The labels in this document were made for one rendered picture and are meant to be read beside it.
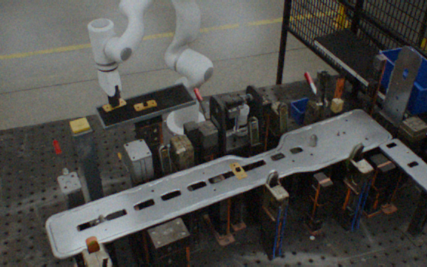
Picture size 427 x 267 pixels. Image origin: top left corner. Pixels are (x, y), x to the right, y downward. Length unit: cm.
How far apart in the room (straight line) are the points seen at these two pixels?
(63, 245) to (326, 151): 104
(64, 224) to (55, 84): 254
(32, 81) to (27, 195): 209
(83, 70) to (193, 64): 231
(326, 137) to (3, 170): 147
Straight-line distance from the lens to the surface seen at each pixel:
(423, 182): 197
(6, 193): 236
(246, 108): 196
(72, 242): 170
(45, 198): 227
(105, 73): 173
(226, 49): 444
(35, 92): 415
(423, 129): 211
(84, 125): 185
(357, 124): 213
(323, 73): 202
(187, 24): 199
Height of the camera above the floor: 232
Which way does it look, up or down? 42 degrees down
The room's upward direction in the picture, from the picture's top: straight up
